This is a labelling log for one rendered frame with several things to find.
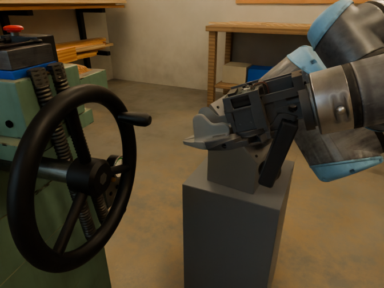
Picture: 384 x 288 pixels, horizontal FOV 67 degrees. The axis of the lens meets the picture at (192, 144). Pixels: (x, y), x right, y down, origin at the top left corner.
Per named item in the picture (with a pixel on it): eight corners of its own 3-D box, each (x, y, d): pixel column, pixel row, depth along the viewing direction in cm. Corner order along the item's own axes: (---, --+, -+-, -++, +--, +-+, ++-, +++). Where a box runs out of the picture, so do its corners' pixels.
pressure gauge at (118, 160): (116, 188, 77) (112, 162, 74) (104, 186, 78) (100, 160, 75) (128, 176, 83) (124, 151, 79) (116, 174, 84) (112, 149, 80)
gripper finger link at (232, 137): (208, 132, 49) (259, 122, 45) (211, 142, 49) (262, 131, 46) (201, 144, 45) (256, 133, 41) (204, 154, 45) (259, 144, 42)
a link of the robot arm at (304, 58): (271, 82, 90) (321, 42, 79) (299, 129, 85) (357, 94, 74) (244, 79, 79) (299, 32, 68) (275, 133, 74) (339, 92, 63)
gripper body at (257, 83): (227, 87, 48) (302, 66, 43) (241, 134, 51) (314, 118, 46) (217, 100, 42) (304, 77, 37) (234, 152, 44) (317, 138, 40)
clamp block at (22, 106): (28, 142, 44) (12, 83, 40) (-39, 131, 47) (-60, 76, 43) (87, 110, 56) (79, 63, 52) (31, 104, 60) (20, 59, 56)
